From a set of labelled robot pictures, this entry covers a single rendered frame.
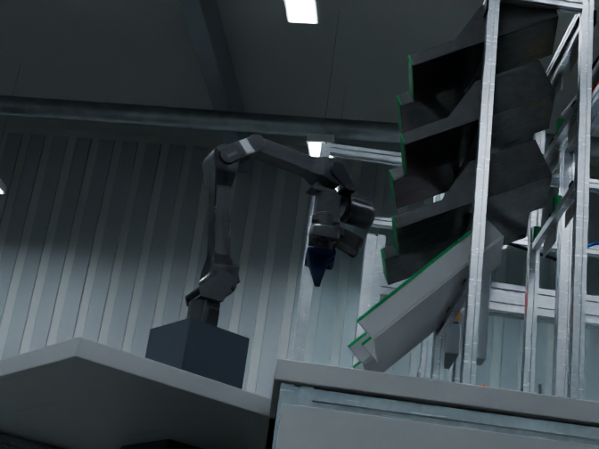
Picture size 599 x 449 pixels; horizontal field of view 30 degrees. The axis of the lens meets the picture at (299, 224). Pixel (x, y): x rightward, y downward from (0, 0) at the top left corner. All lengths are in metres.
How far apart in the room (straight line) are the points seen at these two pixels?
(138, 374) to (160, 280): 9.50
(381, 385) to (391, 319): 0.32
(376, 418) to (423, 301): 0.38
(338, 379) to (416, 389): 0.11
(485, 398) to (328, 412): 0.21
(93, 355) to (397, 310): 0.53
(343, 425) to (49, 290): 9.88
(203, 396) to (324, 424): 0.24
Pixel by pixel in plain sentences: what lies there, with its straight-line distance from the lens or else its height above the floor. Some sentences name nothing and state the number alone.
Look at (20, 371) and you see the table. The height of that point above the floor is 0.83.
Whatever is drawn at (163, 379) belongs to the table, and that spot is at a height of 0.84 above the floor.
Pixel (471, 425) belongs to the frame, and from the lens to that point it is 1.55.
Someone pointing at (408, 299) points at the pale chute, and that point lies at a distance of 1.84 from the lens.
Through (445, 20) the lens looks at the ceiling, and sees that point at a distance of 9.29.
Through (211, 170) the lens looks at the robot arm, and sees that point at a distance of 2.27.
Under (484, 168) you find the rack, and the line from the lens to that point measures 1.91.
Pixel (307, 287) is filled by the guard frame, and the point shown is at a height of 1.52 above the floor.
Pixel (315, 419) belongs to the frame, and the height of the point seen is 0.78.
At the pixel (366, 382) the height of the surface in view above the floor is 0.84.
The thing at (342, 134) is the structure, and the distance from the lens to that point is 9.66.
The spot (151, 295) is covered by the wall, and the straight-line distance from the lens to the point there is 11.04.
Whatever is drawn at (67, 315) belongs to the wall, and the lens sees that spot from 11.18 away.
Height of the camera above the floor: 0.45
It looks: 23 degrees up
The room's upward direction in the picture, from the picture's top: 8 degrees clockwise
